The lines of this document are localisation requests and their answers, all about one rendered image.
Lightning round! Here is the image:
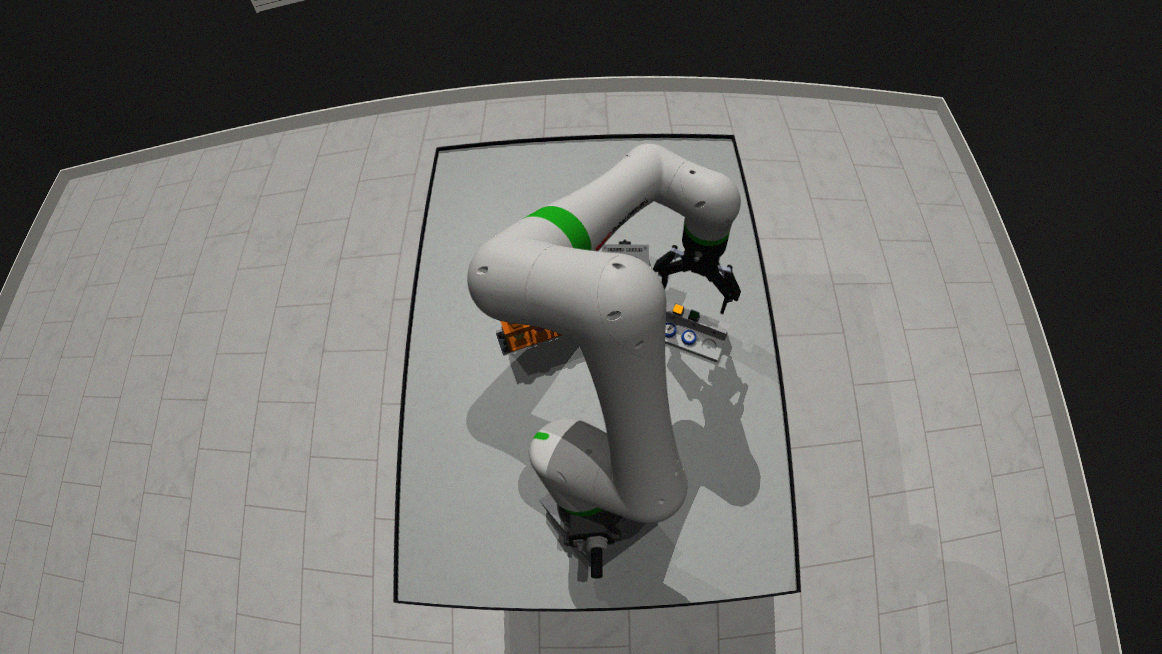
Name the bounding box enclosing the black table edge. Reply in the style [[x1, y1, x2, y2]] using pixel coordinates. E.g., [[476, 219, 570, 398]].
[[393, 134, 801, 611]]

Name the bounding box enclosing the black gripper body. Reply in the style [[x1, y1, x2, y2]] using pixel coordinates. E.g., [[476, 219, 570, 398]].
[[681, 251, 720, 276]]

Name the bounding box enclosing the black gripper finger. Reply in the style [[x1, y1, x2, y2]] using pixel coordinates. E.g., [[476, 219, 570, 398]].
[[701, 265, 741, 314], [653, 245, 693, 290]]

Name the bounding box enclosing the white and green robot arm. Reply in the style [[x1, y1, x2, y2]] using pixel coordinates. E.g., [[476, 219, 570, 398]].
[[467, 144, 741, 578]]

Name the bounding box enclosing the grey button housing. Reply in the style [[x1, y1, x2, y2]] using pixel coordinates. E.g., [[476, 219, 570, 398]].
[[601, 240, 650, 265]]

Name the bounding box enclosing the orange tube rack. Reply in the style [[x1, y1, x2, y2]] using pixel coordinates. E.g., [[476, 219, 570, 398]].
[[501, 321, 561, 352]]

